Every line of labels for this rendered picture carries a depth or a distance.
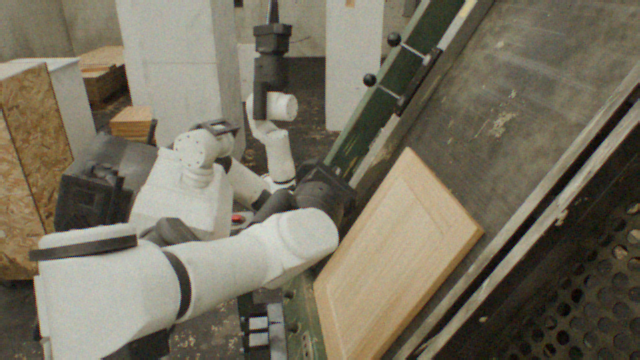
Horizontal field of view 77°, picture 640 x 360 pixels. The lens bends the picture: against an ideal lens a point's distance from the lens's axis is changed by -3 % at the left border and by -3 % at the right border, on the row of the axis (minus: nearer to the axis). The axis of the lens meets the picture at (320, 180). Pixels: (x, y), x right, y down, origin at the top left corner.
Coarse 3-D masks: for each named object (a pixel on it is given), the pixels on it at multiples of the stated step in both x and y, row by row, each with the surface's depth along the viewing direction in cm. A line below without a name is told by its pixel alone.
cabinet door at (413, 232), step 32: (416, 160) 98; (384, 192) 106; (416, 192) 93; (448, 192) 84; (384, 224) 100; (416, 224) 89; (448, 224) 79; (352, 256) 108; (384, 256) 95; (416, 256) 85; (448, 256) 76; (320, 288) 116; (352, 288) 101; (384, 288) 90; (416, 288) 80; (320, 320) 108; (352, 320) 96; (384, 320) 85; (352, 352) 90; (384, 352) 83
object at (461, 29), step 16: (480, 0) 99; (464, 16) 101; (480, 16) 100; (448, 32) 105; (464, 32) 102; (448, 48) 103; (448, 64) 105; (432, 80) 106; (416, 96) 108; (416, 112) 110; (384, 128) 115; (400, 128) 111; (384, 144) 112; (368, 160) 116; (384, 160) 115; (368, 176) 116
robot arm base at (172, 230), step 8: (160, 224) 61; (168, 224) 61; (176, 224) 65; (184, 224) 69; (160, 232) 60; (168, 232) 59; (176, 232) 61; (184, 232) 65; (192, 232) 69; (168, 240) 59; (176, 240) 59; (184, 240) 61; (192, 240) 65; (200, 240) 69
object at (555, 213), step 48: (624, 96) 51; (576, 144) 55; (624, 144) 50; (576, 192) 52; (624, 192) 53; (528, 240) 56; (576, 240) 56; (480, 288) 60; (528, 288) 59; (432, 336) 66; (480, 336) 62
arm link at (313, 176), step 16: (304, 160) 72; (320, 160) 72; (304, 176) 71; (320, 176) 69; (336, 176) 72; (304, 192) 62; (320, 192) 62; (336, 192) 64; (352, 192) 71; (336, 208) 62; (352, 208) 72
